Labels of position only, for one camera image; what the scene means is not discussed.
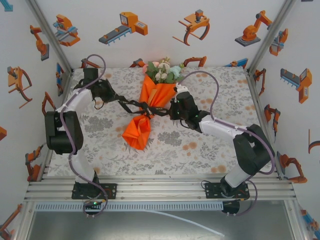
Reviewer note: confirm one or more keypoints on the black printed ribbon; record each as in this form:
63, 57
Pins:
157, 109

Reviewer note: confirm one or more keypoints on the blue fake flower stem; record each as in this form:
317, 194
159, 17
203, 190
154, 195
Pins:
176, 70

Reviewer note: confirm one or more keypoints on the orange wrapping paper sheet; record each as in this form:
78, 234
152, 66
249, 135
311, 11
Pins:
140, 132

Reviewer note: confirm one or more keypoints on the white fake flower stem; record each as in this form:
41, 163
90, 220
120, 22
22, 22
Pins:
163, 66

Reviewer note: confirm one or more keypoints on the deep pink fake flower stem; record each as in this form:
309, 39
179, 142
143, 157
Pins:
145, 67

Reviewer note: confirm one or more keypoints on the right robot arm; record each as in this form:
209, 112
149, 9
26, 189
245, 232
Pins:
252, 150

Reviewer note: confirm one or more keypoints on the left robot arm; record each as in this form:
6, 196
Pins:
62, 135

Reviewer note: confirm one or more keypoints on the black circuit board green light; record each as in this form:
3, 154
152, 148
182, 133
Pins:
93, 205

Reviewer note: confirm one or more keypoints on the thin white plastic strip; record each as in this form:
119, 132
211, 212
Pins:
212, 230

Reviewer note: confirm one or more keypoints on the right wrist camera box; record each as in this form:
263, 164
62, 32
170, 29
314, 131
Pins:
181, 88

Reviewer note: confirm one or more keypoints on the aluminium side rail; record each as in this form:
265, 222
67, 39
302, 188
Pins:
67, 83
253, 85

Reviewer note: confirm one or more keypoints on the aluminium frame post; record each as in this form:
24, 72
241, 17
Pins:
52, 37
269, 37

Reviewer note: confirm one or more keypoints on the wide aluminium frame rail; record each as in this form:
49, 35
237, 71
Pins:
160, 190

